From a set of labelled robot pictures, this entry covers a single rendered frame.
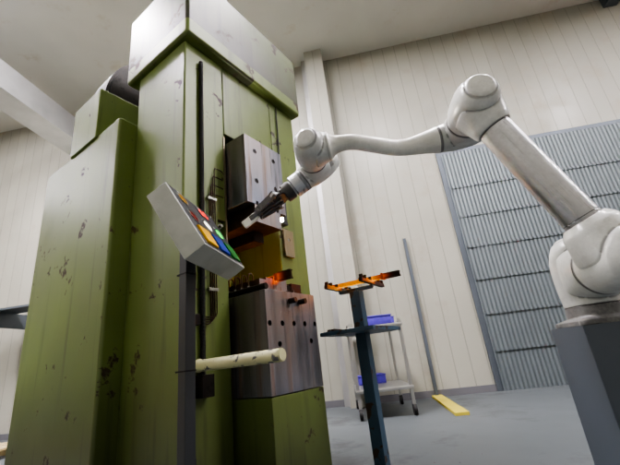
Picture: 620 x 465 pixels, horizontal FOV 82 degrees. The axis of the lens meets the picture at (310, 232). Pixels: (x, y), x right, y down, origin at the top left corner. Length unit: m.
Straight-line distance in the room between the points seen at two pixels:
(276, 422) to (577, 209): 1.28
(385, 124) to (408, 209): 1.53
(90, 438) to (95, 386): 0.20
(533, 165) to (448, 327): 4.07
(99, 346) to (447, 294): 4.26
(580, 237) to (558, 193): 0.13
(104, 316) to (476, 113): 1.71
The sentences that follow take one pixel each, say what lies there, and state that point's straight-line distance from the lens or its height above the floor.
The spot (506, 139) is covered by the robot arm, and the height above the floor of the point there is 1.15.
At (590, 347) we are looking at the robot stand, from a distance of 1.31.
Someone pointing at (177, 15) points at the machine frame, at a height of 2.48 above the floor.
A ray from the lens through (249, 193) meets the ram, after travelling 1.84.
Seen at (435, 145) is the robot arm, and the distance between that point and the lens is 1.43.
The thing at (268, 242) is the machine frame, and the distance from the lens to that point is 2.20.
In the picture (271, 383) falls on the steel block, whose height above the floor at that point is 0.52.
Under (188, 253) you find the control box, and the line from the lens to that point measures 1.15.
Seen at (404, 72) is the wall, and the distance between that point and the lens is 6.80.
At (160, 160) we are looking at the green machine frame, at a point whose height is 1.63.
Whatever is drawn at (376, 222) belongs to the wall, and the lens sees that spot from 5.38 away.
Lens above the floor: 0.59
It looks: 20 degrees up
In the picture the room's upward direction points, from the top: 7 degrees counter-clockwise
